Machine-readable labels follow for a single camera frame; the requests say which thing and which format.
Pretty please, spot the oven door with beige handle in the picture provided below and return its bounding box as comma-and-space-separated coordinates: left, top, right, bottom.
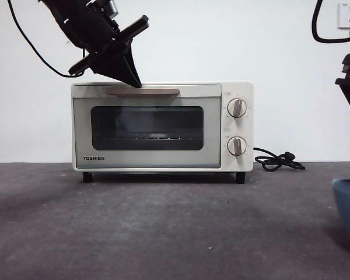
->
71, 83, 222, 169

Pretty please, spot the cream toaster oven housing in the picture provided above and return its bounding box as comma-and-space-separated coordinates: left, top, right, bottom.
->
70, 81, 255, 184

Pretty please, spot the cream oven knob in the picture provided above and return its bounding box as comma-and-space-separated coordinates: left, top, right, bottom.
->
226, 98, 249, 119
226, 136, 248, 156

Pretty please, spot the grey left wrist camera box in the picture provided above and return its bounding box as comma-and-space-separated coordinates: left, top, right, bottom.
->
103, 0, 119, 17

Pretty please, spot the white wall socket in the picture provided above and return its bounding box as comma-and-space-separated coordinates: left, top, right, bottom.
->
337, 2, 350, 30

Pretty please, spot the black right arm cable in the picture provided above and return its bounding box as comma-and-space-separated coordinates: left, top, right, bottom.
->
311, 0, 350, 44

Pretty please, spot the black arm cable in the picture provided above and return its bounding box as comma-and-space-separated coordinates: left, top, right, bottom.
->
6, 0, 87, 79
311, 0, 350, 44

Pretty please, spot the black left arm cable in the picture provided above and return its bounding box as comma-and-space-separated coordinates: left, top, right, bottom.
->
6, 0, 87, 79

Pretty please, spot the black oven power cable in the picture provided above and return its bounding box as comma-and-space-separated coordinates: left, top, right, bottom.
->
253, 146, 306, 172

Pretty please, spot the metal wire oven rack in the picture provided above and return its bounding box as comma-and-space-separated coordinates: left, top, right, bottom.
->
94, 135, 201, 141

